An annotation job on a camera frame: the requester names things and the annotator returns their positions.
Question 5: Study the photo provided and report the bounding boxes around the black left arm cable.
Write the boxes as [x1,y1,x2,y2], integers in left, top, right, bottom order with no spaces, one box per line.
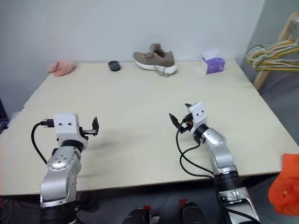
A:
[31,119,56,164]

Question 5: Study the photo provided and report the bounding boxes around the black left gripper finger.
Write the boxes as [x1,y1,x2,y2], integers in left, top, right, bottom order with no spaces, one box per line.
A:
[91,116,100,136]

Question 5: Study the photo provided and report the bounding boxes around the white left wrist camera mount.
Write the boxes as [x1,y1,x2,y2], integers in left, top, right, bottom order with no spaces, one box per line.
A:
[53,113,87,146]

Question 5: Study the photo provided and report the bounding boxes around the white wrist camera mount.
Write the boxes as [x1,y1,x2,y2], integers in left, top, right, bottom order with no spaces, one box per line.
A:
[188,102,209,136]
[53,113,87,146]

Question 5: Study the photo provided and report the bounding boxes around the bundle of clothes hangers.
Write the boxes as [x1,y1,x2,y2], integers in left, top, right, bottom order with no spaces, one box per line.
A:
[247,39,299,72]

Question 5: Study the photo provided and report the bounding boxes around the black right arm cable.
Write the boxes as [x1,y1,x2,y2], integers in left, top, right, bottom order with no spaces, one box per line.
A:
[175,127,221,180]

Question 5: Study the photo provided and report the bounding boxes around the dark rounded shape with red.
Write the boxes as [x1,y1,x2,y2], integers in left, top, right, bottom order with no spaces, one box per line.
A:
[122,205,150,224]
[179,199,208,224]

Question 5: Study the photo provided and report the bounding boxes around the pale green wire hanger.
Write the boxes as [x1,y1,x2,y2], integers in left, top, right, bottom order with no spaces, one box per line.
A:
[248,45,299,74]

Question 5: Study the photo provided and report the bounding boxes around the purple and white tissue box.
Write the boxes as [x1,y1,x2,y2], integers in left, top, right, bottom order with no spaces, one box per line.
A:
[200,48,226,75]

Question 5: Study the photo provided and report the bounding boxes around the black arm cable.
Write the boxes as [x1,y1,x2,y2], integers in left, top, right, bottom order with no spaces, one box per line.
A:
[31,119,56,164]
[175,127,221,180]

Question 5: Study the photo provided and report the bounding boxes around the white wire hanger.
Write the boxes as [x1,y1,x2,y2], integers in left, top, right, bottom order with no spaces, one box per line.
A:
[247,37,299,70]

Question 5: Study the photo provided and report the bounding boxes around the pink fluffy cloth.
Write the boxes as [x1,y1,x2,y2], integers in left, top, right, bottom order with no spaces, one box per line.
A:
[47,59,77,77]

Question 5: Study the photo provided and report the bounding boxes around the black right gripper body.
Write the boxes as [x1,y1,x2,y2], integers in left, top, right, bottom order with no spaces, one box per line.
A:
[179,112,194,132]

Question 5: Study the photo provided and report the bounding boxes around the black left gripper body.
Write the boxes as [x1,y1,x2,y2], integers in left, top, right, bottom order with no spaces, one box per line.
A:
[78,126,98,139]

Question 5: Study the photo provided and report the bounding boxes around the dark blue crate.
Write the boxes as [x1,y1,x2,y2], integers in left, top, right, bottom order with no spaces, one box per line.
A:
[0,97,9,135]

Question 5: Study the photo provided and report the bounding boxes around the orange shorts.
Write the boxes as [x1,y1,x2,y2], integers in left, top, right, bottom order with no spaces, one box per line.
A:
[268,153,299,216]

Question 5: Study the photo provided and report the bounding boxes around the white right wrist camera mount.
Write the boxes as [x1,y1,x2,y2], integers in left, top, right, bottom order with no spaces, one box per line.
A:
[188,102,209,136]

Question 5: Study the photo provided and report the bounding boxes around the wooden clothes rack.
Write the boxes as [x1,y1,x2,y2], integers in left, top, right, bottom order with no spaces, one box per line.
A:
[253,12,299,92]

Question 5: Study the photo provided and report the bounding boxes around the brown sneaker with white sole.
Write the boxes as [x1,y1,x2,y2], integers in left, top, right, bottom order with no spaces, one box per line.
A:
[133,43,178,78]

